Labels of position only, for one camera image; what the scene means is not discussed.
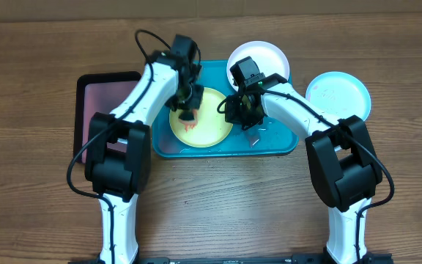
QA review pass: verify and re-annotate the green and white sponge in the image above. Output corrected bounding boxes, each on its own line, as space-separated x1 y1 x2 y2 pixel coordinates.
178 109 198 132

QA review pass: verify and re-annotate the yellow-green plate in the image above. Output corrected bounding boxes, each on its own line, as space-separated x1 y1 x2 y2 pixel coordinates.
169 87 233 147

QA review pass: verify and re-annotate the white plate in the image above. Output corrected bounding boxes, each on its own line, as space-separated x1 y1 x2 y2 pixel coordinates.
226 41 292 91

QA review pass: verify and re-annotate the light blue plate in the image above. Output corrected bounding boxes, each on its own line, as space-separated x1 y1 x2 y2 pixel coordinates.
306 71 371 121

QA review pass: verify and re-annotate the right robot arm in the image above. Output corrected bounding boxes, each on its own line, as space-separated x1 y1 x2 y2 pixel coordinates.
218 73 393 263

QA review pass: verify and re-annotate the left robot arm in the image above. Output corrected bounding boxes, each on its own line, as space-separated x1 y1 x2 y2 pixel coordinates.
80 49 203 263

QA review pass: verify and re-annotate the teal plastic tray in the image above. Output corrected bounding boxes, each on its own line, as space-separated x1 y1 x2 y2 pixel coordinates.
152 60 298 158

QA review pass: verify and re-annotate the black water tray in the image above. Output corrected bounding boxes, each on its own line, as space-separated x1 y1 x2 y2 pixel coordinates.
73 71 141 155

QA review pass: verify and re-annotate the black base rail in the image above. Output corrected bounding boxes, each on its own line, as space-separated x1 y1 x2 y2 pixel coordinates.
68 252 394 264

